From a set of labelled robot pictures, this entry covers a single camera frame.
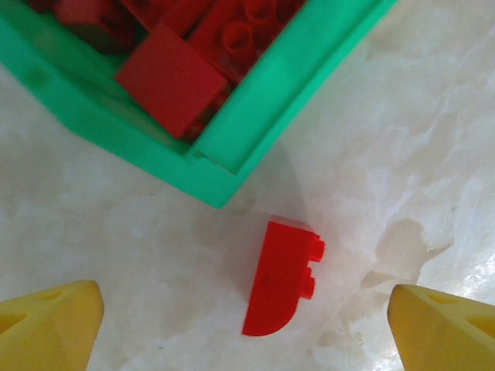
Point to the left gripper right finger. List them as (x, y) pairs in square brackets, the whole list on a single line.
[(448, 336)]

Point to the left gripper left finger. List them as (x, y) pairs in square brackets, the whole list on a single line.
[(46, 332)]

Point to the red rounded lego brick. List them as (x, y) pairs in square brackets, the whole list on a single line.
[(278, 278)]

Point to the green plastic bin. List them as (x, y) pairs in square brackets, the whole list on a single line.
[(96, 127)]

